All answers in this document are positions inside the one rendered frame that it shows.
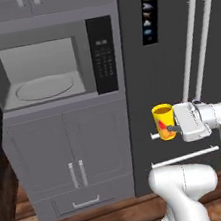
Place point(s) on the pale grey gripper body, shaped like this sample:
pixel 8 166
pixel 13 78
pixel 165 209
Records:
pixel 190 121

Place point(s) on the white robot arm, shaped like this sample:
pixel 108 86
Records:
pixel 191 184

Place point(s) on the grey lower cupboard door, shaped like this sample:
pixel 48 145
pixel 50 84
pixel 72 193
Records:
pixel 38 154
pixel 100 141

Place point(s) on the grey microwave oven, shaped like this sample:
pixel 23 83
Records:
pixel 84 59

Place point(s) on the yellow cup with orange print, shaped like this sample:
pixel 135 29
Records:
pixel 162 119

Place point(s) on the dark grey fridge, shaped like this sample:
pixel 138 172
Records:
pixel 137 78

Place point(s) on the grey drawer front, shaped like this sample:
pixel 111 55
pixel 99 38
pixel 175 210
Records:
pixel 118 190

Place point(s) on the round glass turntable plate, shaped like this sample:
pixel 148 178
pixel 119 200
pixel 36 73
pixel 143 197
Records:
pixel 44 87

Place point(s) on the grey tall cabinet frame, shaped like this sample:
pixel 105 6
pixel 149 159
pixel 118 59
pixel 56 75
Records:
pixel 64 105

